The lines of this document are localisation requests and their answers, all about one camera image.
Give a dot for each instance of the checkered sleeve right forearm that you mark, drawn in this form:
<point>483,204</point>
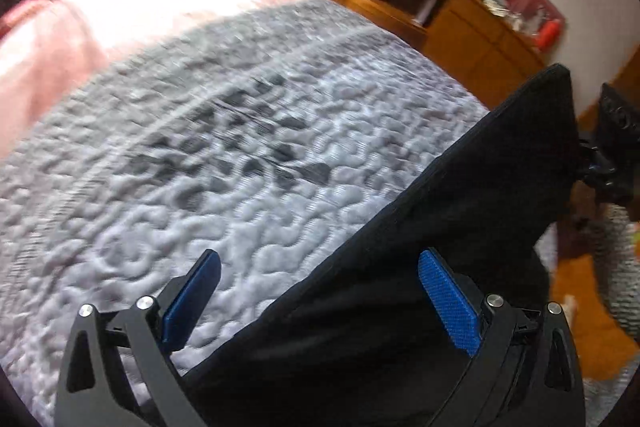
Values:
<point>616,266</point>

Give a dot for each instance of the black pants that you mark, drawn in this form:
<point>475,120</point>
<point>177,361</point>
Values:
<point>358,342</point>

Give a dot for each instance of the orange wooden cabinet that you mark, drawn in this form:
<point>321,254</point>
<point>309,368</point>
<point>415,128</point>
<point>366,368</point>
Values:
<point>463,38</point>

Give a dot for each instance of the pink blanket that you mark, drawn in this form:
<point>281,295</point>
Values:
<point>52,47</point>

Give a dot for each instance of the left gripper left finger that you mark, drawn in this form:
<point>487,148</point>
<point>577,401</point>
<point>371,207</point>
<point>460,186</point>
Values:
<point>93,388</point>

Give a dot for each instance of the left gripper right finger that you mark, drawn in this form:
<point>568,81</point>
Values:
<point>523,368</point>

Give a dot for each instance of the grey quilted mattress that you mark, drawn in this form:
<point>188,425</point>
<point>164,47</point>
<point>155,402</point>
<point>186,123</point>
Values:
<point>272,138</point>

